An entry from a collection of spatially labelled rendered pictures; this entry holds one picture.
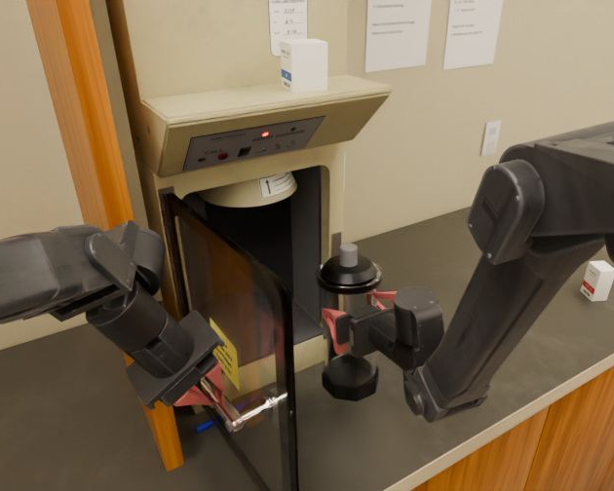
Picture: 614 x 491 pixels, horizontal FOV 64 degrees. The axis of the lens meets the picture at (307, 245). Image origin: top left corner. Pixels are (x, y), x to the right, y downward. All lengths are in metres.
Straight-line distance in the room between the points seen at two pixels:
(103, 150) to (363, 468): 0.62
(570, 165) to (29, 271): 0.35
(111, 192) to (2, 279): 0.25
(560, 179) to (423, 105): 1.26
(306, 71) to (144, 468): 0.67
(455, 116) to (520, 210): 1.35
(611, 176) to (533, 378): 0.85
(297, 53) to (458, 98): 1.02
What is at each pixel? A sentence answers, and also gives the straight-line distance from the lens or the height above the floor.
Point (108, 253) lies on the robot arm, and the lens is 0.46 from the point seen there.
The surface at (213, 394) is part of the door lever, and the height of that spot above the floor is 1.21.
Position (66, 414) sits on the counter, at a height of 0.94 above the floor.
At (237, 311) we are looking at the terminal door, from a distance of 0.58.
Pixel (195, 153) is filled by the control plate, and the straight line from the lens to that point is 0.65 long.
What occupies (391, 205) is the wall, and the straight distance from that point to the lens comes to 1.57.
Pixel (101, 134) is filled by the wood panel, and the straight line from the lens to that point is 0.59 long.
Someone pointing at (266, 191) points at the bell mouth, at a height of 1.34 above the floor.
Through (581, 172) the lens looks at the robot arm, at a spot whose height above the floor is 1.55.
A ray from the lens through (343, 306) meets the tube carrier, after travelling 0.77.
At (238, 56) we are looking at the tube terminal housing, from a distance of 0.72.
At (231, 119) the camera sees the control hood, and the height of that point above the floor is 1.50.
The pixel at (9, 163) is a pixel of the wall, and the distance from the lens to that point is 1.14.
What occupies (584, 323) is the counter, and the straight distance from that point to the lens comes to 1.30.
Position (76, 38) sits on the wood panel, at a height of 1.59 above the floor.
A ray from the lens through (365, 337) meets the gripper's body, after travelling 0.75.
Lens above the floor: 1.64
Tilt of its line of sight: 29 degrees down
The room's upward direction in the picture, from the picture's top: 1 degrees counter-clockwise
